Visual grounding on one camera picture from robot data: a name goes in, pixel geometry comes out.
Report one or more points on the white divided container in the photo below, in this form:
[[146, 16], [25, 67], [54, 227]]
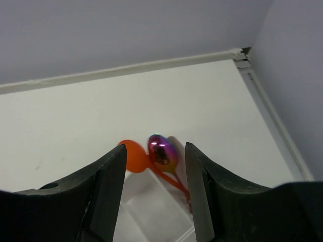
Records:
[[152, 210]]

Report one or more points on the orange plastic spoon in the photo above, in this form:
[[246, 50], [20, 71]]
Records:
[[138, 161]]

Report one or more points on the iridescent metal spoon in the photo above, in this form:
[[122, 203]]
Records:
[[164, 160]]

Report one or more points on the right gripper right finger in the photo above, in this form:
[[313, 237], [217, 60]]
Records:
[[227, 207]]

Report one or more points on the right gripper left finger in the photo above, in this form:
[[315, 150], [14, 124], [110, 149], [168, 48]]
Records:
[[82, 206]]

